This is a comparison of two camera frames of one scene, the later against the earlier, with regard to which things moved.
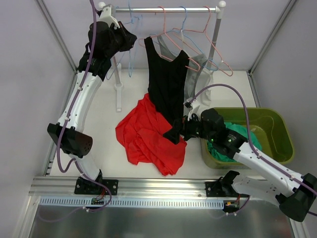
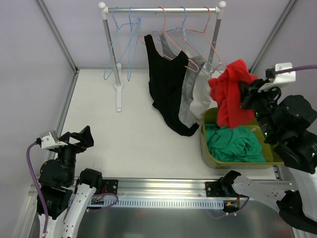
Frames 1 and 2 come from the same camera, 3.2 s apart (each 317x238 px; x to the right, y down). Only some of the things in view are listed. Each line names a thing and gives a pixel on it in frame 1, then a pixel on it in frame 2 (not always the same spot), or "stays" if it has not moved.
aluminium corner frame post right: (290, 5) stays
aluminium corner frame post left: (53, 26) stays
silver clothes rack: (118, 86) stays
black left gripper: (126, 37) -> (70, 144)
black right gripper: (183, 128) -> (251, 96)
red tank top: (141, 135) -> (225, 92)
